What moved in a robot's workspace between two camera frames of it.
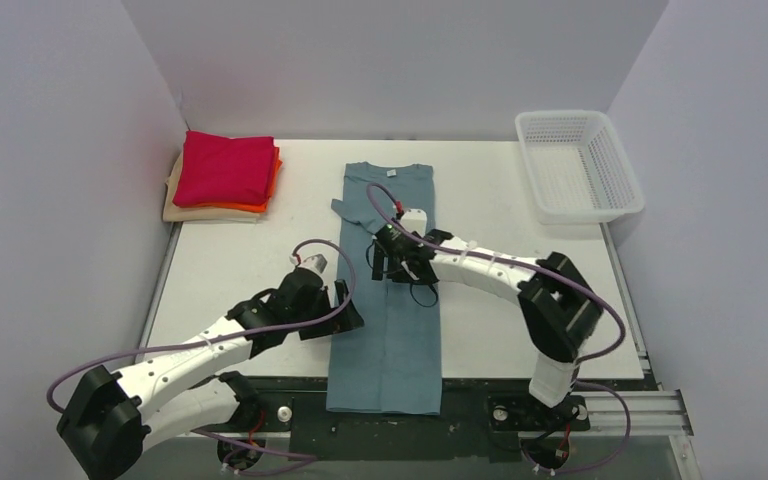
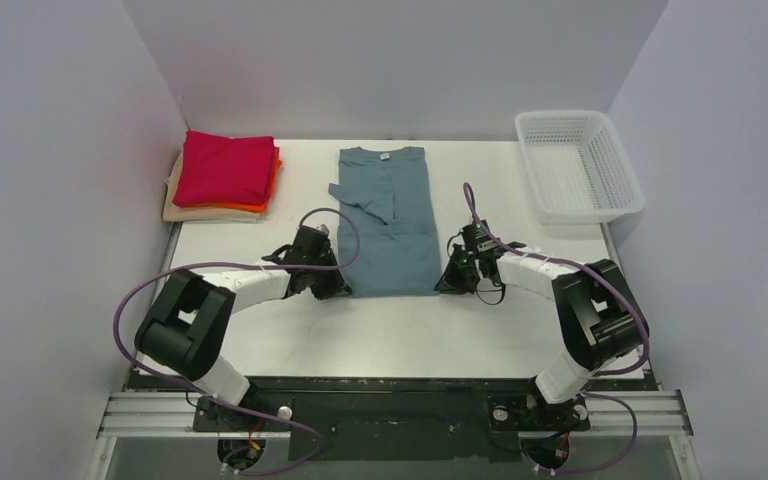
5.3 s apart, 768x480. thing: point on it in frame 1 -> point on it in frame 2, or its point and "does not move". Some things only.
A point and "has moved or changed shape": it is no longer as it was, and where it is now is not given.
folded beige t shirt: (173, 213) does not move
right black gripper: (384, 258) -> (459, 269)
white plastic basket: (576, 169) does not move
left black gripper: (330, 312) -> (326, 279)
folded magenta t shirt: (215, 169) does not move
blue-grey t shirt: (392, 364) has moved or changed shape
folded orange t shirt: (246, 206) does not move
